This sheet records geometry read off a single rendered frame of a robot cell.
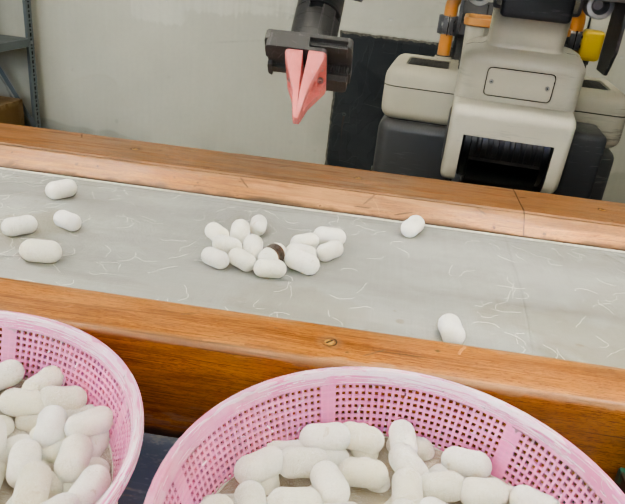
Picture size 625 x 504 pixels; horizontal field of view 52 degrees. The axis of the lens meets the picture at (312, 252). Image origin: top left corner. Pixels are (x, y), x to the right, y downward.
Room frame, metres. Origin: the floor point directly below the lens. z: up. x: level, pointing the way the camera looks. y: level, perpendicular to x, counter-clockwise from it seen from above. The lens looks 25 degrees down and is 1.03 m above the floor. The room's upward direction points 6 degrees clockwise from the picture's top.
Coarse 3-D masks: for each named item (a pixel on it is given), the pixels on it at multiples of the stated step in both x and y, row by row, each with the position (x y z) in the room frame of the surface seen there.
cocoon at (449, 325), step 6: (444, 318) 0.48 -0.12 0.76; (450, 318) 0.48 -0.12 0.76; (456, 318) 0.48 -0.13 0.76; (438, 324) 0.48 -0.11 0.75; (444, 324) 0.47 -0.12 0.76; (450, 324) 0.47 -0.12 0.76; (456, 324) 0.47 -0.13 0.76; (444, 330) 0.46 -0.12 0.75; (450, 330) 0.46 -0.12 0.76; (456, 330) 0.46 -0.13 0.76; (462, 330) 0.46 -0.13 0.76; (444, 336) 0.46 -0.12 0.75; (450, 336) 0.46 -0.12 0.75; (456, 336) 0.46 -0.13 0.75; (462, 336) 0.46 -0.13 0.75; (450, 342) 0.46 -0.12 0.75; (456, 342) 0.46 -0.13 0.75; (462, 342) 0.46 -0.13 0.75
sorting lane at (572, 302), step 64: (0, 192) 0.69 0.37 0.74; (128, 192) 0.74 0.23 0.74; (0, 256) 0.54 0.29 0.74; (64, 256) 0.55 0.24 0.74; (128, 256) 0.57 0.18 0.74; (192, 256) 0.58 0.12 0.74; (384, 256) 0.63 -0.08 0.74; (448, 256) 0.65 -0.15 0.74; (512, 256) 0.67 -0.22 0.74; (576, 256) 0.69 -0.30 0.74; (320, 320) 0.48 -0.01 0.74; (384, 320) 0.50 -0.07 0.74; (512, 320) 0.52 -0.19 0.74; (576, 320) 0.53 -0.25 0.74
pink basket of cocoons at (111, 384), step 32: (0, 320) 0.39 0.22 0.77; (32, 320) 0.39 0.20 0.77; (0, 352) 0.39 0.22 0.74; (32, 352) 0.39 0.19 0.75; (64, 352) 0.38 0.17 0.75; (96, 352) 0.37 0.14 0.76; (64, 384) 0.37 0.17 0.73; (96, 384) 0.36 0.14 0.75; (128, 384) 0.33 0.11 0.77; (128, 416) 0.32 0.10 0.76; (128, 448) 0.28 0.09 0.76; (128, 480) 0.26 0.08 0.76
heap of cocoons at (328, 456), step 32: (288, 448) 0.32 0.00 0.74; (320, 448) 0.32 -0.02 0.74; (352, 448) 0.34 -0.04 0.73; (384, 448) 0.35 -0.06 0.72; (416, 448) 0.34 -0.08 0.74; (448, 448) 0.34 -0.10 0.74; (224, 480) 0.30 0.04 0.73; (256, 480) 0.30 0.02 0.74; (288, 480) 0.31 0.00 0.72; (320, 480) 0.29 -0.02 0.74; (352, 480) 0.30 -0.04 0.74; (384, 480) 0.31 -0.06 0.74; (416, 480) 0.30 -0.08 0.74; (448, 480) 0.31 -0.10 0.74; (480, 480) 0.31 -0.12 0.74
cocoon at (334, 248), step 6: (330, 240) 0.62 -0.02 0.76; (336, 240) 0.62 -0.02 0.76; (318, 246) 0.61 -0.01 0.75; (324, 246) 0.60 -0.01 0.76; (330, 246) 0.60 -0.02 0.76; (336, 246) 0.61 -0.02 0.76; (342, 246) 0.61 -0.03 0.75; (318, 252) 0.60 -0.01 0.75; (324, 252) 0.59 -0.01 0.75; (330, 252) 0.60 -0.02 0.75; (336, 252) 0.60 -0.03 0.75; (342, 252) 0.61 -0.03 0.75; (318, 258) 0.60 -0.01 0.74; (324, 258) 0.59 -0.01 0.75; (330, 258) 0.60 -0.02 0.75
